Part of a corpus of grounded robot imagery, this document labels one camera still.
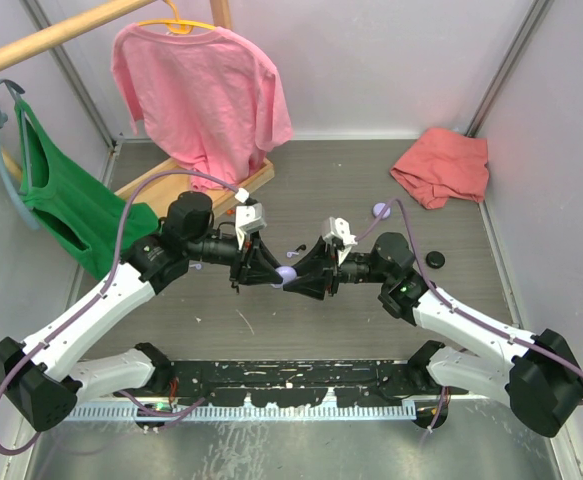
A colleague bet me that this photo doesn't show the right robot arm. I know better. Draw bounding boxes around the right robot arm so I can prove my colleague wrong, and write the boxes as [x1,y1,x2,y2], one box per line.
[283,232,583,438]

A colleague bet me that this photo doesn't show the pink t-shirt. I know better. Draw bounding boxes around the pink t-shirt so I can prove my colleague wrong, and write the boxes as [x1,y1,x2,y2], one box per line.
[111,24,294,190]

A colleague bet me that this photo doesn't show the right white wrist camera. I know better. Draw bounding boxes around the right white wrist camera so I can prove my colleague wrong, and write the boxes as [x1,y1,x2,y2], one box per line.
[321,217,358,266]

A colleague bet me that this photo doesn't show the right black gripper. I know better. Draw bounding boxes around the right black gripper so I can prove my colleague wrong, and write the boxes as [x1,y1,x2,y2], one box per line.
[283,235,392,300]

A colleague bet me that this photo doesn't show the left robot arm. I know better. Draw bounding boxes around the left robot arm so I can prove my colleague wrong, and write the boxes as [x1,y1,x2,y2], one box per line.
[0,192,281,432]

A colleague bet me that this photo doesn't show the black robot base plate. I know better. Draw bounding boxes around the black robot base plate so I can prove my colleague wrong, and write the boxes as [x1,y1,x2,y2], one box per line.
[115,358,447,409]

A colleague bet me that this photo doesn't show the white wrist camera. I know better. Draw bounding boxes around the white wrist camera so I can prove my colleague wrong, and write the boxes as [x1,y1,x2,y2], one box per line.
[321,217,358,266]
[234,188,267,250]

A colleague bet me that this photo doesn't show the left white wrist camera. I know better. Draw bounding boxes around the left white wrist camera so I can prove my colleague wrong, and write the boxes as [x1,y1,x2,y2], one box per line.
[234,188,267,250]

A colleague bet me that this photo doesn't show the green tank top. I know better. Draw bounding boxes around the green tank top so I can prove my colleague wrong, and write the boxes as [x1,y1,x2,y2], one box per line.
[13,97,165,281]

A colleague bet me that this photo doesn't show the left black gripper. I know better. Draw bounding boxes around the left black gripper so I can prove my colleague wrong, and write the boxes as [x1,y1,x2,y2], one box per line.
[186,229,283,285]

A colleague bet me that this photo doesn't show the grey-blue clothes hanger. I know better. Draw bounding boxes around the grey-blue clothes hanger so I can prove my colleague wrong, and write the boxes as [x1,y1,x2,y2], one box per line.
[0,78,40,230]

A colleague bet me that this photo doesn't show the white slotted cable duct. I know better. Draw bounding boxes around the white slotted cable duct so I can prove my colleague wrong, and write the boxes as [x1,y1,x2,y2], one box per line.
[67,400,417,422]

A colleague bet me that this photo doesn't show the lilac earbud charging case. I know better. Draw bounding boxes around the lilac earbud charging case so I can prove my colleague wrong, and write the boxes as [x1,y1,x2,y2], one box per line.
[275,265,298,288]

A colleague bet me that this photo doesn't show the orange clothes hanger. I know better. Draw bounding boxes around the orange clothes hanger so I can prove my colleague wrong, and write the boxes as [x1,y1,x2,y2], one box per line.
[137,0,215,35]

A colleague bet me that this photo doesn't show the salmon folded cloth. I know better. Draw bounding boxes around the salmon folded cloth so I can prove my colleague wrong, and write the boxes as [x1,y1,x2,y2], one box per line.
[390,128,489,210]

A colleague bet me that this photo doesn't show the wooden clothes rack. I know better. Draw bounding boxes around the wooden clothes rack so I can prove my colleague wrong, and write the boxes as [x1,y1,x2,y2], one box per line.
[0,0,276,221]

